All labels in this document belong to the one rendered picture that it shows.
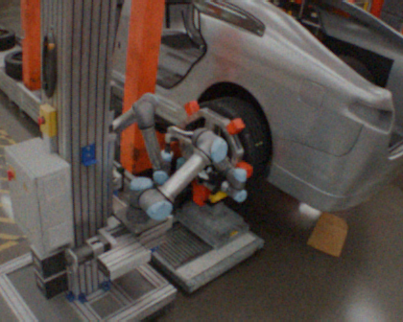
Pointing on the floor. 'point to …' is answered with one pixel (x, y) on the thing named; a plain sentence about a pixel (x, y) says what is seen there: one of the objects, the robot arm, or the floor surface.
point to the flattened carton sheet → (328, 234)
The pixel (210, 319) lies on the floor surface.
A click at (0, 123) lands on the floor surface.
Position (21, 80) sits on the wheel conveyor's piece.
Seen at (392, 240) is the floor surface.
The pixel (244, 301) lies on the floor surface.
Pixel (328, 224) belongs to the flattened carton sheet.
